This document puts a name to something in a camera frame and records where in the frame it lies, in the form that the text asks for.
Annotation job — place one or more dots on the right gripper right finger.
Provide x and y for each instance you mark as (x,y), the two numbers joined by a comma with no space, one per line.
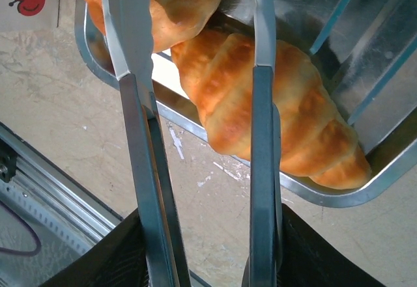
(312,261)

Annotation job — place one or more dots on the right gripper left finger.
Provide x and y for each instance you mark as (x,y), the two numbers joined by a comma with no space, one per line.
(120,261)

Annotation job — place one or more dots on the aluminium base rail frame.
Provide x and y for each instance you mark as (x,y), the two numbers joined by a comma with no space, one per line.
(65,186)

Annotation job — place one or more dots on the metal tongs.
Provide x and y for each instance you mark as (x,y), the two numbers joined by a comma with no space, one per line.
(143,170)

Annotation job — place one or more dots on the metal baking tray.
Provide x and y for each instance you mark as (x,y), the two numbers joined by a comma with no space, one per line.
(374,39)

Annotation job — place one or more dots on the golden croissant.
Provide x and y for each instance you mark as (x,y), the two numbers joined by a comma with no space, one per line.
(309,121)

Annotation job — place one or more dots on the grey metal sheet panel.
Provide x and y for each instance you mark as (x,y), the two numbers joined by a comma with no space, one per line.
(19,274)

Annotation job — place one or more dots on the red white paper gift bag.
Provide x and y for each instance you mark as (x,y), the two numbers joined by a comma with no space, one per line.
(45,7)

